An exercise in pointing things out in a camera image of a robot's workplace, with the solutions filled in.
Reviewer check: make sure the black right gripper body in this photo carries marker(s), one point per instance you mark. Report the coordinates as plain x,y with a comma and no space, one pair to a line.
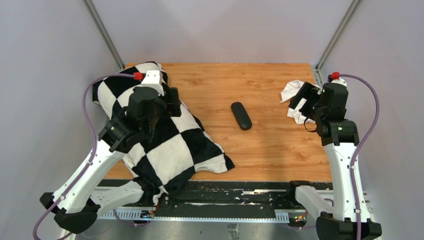
318,106

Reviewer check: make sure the aluminium frame rail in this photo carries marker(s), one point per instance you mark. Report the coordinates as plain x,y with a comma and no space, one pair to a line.
338,218

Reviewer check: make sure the black white checkered pillow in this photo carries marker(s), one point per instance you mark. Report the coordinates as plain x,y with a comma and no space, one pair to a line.
179,146

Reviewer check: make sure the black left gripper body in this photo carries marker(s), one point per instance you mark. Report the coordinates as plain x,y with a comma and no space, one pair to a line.
164,109

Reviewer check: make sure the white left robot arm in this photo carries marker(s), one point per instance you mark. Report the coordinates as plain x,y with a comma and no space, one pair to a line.
96,165

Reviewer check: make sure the black glasses case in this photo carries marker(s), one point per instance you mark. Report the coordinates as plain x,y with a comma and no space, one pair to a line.
241,116

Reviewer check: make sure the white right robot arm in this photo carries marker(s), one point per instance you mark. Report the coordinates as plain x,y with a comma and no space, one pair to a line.
341,172

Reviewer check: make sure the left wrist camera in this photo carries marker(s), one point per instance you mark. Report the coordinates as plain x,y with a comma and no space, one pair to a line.
153,78

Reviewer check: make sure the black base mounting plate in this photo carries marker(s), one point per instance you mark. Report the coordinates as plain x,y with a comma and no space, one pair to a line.
221,201

